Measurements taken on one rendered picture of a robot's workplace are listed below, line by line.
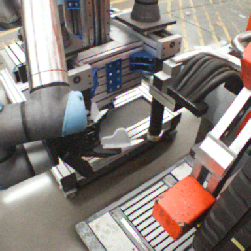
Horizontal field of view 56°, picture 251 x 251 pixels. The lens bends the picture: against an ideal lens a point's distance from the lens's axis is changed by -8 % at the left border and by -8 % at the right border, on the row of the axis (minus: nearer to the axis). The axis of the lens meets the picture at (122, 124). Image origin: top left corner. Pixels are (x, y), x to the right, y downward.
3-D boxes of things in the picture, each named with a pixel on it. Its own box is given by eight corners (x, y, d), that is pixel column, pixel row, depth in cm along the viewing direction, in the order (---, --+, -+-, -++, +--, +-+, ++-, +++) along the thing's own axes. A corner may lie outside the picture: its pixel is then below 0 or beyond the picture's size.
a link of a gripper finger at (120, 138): (144, 132, 52) (99, 132, 52) (143, 153, 55) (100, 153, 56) (144, 123, 54) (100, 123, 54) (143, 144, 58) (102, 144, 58)
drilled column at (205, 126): (204, 151, 164) (221, 102, 135) (193, 142, 170) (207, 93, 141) (214, 144, 169) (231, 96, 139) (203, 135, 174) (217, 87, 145)
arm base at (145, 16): (124, 16, 121) (124, -3, 114) (147, 10, 128) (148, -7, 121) (144, 25, 113) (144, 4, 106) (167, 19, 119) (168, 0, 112)
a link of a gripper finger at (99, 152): (121, 152, 53) (79, 151, 54) (121, 157, 54) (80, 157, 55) (121, 138, 57) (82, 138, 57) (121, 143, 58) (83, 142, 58)
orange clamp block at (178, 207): (208, 216, 48) (175, 242, 44) (182, 190, 52) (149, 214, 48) (217, 199, 43) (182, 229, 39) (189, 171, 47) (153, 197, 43)
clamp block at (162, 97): (173, 114, 57) (176, 95, 53) (147, 93, 62) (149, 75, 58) (188, 105, 59) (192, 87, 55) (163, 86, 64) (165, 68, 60)
